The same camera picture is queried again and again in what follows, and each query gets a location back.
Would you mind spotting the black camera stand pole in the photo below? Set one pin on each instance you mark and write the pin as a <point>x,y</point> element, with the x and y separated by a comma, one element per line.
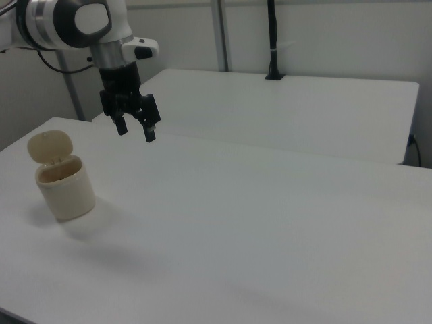
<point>274,37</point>

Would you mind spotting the slim grey frame post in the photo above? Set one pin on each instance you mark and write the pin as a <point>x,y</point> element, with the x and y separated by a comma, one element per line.
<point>72,98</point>

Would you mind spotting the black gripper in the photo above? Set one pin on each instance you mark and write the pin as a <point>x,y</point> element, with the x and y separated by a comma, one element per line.
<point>119,82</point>

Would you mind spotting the cream trash bin with lid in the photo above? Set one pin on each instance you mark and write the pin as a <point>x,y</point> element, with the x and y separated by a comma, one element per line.
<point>65,189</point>

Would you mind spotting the wide grey wall post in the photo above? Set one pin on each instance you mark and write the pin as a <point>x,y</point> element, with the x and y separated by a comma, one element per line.
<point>221,33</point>

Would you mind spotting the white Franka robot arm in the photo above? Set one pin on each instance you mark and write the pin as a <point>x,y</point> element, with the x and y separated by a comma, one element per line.
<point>50,27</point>

